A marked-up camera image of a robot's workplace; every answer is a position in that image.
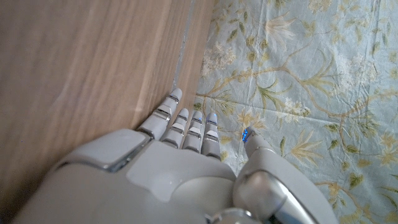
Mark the grey tape outline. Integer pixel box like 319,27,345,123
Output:
172,0,196,91

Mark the floral print fabric backdrop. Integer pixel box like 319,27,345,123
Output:
194,0,398,224

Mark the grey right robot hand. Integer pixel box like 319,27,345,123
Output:
12,88,340,224

